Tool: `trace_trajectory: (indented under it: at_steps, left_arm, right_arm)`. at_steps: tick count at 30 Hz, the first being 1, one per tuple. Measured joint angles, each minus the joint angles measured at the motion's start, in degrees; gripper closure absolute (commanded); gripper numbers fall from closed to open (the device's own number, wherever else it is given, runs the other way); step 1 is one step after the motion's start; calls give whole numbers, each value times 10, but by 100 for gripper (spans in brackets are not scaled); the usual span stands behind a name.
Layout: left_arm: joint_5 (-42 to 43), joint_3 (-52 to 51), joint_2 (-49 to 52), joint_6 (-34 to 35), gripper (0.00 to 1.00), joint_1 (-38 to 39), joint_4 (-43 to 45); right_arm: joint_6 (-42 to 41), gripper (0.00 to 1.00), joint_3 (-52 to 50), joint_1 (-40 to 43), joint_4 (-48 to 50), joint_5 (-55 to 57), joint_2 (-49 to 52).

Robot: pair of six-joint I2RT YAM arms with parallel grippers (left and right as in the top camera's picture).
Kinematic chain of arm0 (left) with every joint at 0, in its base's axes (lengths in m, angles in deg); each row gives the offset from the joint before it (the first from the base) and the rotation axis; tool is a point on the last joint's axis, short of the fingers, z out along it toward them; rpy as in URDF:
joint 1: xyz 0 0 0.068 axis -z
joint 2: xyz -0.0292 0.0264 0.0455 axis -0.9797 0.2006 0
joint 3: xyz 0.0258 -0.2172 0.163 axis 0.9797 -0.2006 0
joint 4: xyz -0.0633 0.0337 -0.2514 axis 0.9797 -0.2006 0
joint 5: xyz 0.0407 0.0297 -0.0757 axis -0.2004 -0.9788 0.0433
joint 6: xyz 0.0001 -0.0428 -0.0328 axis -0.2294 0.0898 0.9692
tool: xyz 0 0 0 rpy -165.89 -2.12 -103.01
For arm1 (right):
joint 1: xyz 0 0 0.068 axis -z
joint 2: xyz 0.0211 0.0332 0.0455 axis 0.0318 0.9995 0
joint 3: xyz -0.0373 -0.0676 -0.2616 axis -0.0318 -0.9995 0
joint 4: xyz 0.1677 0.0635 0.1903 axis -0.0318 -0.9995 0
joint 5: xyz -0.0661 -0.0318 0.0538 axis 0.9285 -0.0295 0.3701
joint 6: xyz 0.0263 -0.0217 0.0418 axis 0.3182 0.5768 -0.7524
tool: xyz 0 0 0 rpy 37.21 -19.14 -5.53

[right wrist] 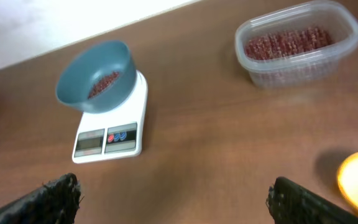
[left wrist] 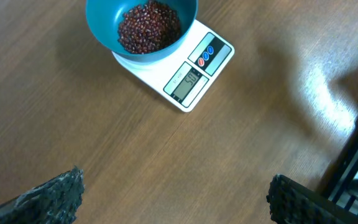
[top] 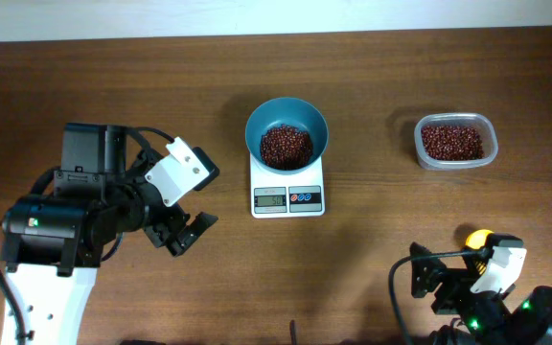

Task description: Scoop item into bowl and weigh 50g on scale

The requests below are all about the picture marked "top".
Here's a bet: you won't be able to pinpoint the yellow plastic measuring scoop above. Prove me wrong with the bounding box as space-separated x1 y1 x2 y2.
464 229 493 276

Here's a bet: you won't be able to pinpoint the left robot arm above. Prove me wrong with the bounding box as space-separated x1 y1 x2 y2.
0 123 219 344

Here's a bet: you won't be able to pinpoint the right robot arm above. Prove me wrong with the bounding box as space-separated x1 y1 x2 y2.
409 230 552 345

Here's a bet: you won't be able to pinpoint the white digital kitchen scale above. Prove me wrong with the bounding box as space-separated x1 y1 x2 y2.
250 155 326 219

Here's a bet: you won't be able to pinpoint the red beans in bowl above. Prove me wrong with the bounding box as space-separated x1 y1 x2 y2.
260 124 313 171

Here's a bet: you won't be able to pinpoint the teal plastic bowl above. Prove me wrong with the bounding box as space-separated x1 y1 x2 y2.
245 97 330 171

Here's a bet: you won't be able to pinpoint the clear plastic container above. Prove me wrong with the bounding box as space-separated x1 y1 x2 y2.
414 113 498 171

